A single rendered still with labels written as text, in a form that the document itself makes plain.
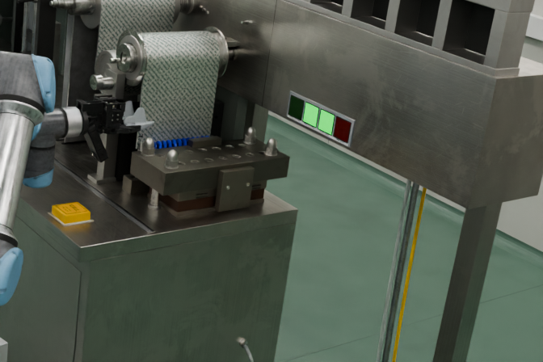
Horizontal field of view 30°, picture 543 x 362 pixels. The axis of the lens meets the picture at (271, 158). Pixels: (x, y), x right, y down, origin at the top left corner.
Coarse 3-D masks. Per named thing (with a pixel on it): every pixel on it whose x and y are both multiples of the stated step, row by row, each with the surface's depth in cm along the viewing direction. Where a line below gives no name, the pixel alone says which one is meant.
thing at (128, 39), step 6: (126, 36) 262; (132, 36) 260; (216, 36) 274; (126, 42) 262; (132, 42) 260; (138, 48) 258; (222, 48) 273; (138, 54) 258; (222, 54) 273; (138, 60) 259; (222, 60) 274; (138, 66) 259; (138, 72) 259; (132, 78) 262
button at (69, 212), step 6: (60, 204) 248; (66, 204) 249; (72, 204) 249; (78, 204) 250; (54, 210) 247; (60, 210) 245; (66, 210) 246; (72, 210) 246; (78, 210) 247; (84, 210) 247; (60, 216) 245; (66, 216) 243; (72, 216) 244; (78, 216) 245; (84, 216) 246; (66, 222) 244; (72, 222) 245
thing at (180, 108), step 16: (160, 80) 263; (176, 80) 266; (192, 80) 269; (208, 80) 273; (144, 96) 261; (160, 96) 264; (176, 96) 268; (192, 96) 271; (208, 96) 275; (160, 112) 266; (176, 112) 270; (192, 112) 273; (208, 112) 276; (160, 128) 268; (176, 128) 271; (192, 128) 275; (208, 128) 278
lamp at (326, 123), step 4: (324, 112) 255; (320, 116) 256; (324, 116) 255; (328, 116) 254; (332, 116) 252; (320, 120) 256; (324, 120) 255; (328, 120) 254; (332, 120) 253; (320, 124) 256; (324, 124) 255; (328, 124) 254; (332, 124) 253; (320, 128) 256; (324, 128) 255; (328, 128) 254; (328, 132) 254
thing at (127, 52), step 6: (120, 48) 262; (126, 48) 259; (132, 48) 259; (120, 54) 262; (126, 54) 260; (132, 54) 258; (126, 60) 260; (132, 60) 258; (120, 66) 262; (126, 66) 260; (132, 66) 259; (126, 72) 261
